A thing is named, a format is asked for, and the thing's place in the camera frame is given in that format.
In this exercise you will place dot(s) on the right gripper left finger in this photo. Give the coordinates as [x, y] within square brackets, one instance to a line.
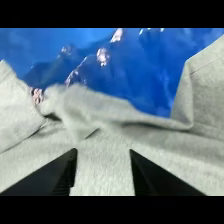
[55, 176]

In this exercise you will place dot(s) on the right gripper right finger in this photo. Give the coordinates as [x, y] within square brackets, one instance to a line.
[153, 180]

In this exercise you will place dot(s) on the grey garment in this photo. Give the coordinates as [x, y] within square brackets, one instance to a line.
[110, 160]

